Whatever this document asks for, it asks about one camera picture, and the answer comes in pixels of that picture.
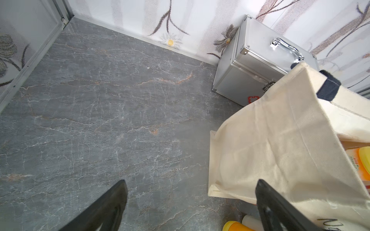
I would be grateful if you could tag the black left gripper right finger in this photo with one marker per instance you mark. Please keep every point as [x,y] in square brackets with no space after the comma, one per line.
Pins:
[276,212]

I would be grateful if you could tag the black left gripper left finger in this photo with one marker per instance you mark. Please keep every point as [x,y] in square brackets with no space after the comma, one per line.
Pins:
[105,214]

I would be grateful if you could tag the white bottle green cap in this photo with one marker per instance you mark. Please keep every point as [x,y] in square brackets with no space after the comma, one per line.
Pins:
[252,223]

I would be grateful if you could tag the orange soap bottle yellow cap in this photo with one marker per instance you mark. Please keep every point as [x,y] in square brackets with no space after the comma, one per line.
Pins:
[360,159]
[235,226]

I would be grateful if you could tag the beige canvas shopping bag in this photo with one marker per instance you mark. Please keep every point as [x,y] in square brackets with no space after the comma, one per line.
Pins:
[295,138]

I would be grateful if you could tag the silver aluminium case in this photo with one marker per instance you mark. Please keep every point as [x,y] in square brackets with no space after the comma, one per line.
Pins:
[255,59]

